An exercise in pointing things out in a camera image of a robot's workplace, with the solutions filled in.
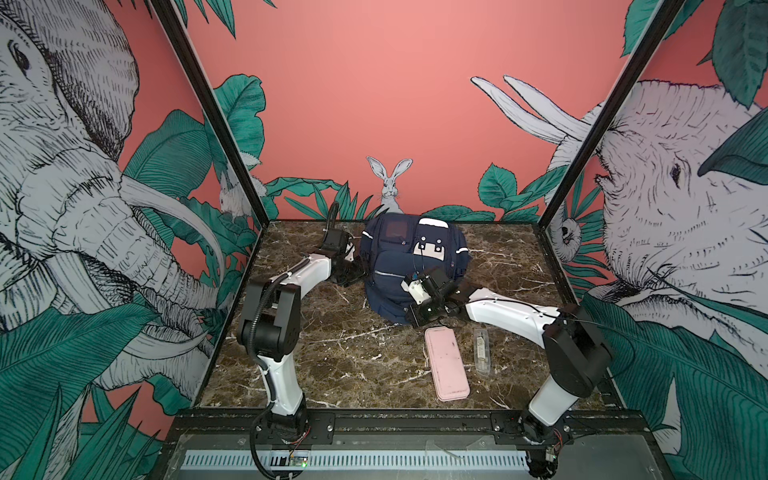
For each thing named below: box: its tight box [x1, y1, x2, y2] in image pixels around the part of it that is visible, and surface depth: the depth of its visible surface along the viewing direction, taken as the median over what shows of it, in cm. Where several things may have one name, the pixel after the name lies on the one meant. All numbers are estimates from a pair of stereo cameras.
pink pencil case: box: [424, 326, 470, 402], surface depth 84 cm
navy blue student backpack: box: [360, 213, 470, 324], surface depth 106 cm
